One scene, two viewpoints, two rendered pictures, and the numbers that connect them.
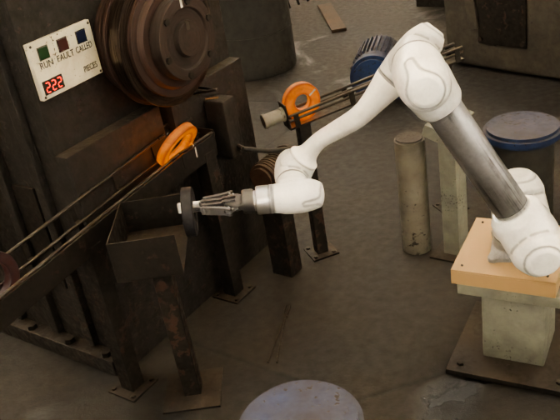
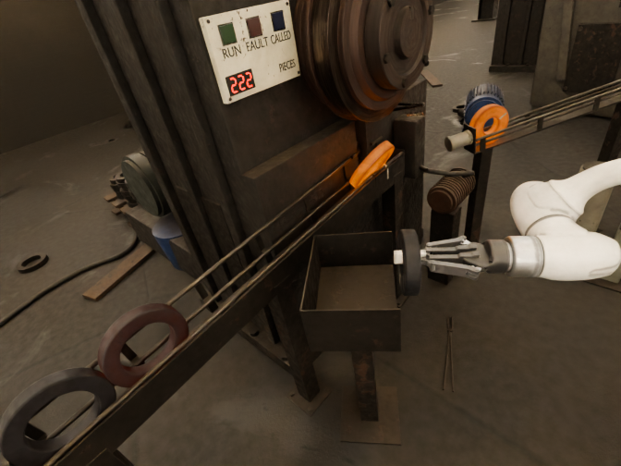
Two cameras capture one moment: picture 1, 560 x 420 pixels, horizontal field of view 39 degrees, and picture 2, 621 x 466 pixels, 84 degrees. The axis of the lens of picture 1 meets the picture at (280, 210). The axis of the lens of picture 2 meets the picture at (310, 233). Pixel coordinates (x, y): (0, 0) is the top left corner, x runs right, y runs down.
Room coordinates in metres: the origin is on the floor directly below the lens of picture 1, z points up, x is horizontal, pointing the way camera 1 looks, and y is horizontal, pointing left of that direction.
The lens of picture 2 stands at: (1.51, 0.38, 1.26)
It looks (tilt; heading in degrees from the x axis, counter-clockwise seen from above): 35 degrees down; 10
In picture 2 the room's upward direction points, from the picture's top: 11 degrees counter-clockwise
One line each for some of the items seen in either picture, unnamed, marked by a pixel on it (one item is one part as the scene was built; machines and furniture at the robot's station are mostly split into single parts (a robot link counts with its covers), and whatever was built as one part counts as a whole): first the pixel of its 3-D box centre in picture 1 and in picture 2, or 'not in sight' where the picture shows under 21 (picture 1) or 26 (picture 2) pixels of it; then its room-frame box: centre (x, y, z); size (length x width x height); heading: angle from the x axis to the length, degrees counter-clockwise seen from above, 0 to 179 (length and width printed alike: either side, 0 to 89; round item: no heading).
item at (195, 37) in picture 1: (183, 37); (402, 33); (2.60, 0.22, 1.11); 0.28 x 0.06 x 0.28; 142
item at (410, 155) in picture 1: (413, 194); (580, 222); (2.81, -0.55, 0.26); 0.12 x 0.12 x 0.52
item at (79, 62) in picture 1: (65, 59); (256, 50); (2.46, 0.59, 1.15); 0.26 x 0.02 x 0.18; 142
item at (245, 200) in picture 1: (240, 202); (482, 256); (2.13, 0.12, 0.71); 0.09 x 0.08 x 0.07; 87
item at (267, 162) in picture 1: (283, 212); (447, 228); (2.84, -0.01, 0.27); 0.22 x 0.13 x 0.53; 142
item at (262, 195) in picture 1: (263, 199); (518, 256); (2.12, 0.04, 0.71); 0.09 x 0.06 x 0.09; 177
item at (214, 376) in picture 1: (171, 312); (361, 359); (2.12, 0.41, 0.36); 0.26 x 0.20 x 0.72; 177
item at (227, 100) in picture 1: (223, 126); (407, 146); (2.86, 0.16, 0.68); 0.11 x 0.08 x 0.24; 52
